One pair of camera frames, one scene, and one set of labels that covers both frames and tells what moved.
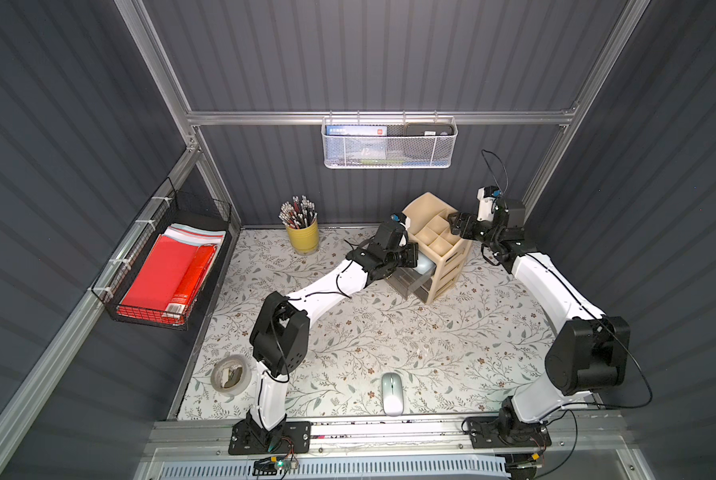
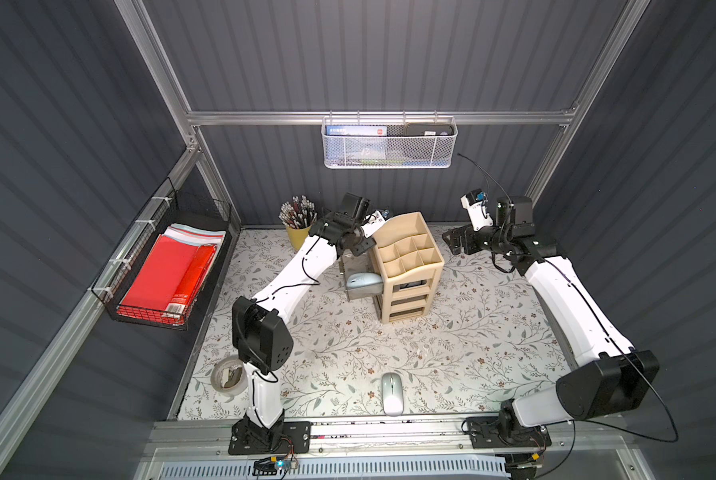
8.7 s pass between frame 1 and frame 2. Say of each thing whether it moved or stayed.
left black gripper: moved
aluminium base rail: stayed
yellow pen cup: stayed
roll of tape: stayed
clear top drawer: moved
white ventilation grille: stayed
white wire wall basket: stayed
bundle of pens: stayed
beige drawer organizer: moved
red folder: stayed
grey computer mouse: stayed
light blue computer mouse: moved
